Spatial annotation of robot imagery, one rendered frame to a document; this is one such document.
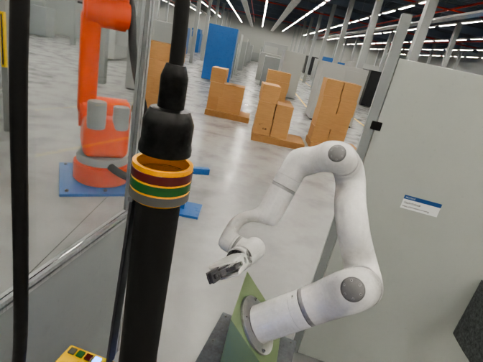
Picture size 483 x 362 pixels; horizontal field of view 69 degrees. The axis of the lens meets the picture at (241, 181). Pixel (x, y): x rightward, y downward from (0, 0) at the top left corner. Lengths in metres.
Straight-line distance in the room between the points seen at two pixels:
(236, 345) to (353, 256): 0.45
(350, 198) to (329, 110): 7.36
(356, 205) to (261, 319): 0.46
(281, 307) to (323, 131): 7.53
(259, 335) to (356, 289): 0.36
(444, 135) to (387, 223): 0.57
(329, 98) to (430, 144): 6.39
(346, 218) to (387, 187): 1.05
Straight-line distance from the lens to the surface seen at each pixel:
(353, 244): 1.13
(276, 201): 1.20
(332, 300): 1.08
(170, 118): 0.23
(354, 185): 1.19
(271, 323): 1.18
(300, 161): 1.19
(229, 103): 9.60
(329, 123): 8.52
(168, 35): 10.90
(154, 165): 0.28
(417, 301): 2.51
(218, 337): 1.38
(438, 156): 2.14
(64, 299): 1.71
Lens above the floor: 1.91
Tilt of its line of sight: 21 degrees down
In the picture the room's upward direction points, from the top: 12 degrees clockwise
